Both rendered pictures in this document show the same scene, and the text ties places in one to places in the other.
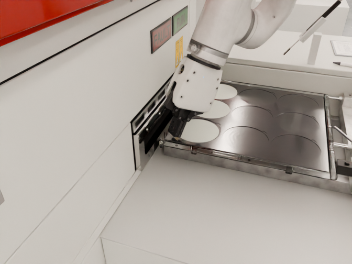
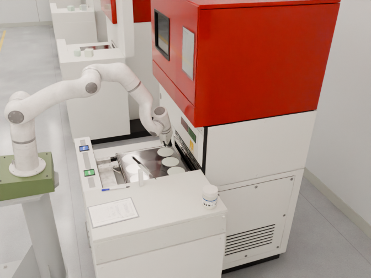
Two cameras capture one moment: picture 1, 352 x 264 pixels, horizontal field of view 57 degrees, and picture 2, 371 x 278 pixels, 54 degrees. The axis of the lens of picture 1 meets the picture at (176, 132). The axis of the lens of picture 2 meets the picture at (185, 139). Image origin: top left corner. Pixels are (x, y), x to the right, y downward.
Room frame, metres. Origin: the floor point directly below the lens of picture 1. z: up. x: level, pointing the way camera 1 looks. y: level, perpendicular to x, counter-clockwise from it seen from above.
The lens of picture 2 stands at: (2.17, -1.15, 2.09)
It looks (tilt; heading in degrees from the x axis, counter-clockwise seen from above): 30 degrees down; 141
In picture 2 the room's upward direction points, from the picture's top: 1 degrees clockwise
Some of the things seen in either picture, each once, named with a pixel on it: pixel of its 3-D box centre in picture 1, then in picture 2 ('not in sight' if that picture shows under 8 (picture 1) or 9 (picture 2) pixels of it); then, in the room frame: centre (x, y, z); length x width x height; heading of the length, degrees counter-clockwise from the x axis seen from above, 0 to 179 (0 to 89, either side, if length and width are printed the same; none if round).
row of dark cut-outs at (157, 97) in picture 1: (169, 84); (186, 148); (0.76, 0.02, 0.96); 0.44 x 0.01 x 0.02; 161
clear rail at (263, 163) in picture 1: (241, 158); (144, 149); (0.53, -0.14, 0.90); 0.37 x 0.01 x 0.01; 71
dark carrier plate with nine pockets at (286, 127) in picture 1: (252, 116); (152, 165); (0.70, -0.19, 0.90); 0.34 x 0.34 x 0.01; 71
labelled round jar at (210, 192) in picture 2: not in sight; (210, 197); (1.22, -0.22, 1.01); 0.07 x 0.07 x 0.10
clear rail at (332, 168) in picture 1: (329, 129); (122, 170); (0.64, -0.36, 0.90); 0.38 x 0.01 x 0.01; 161
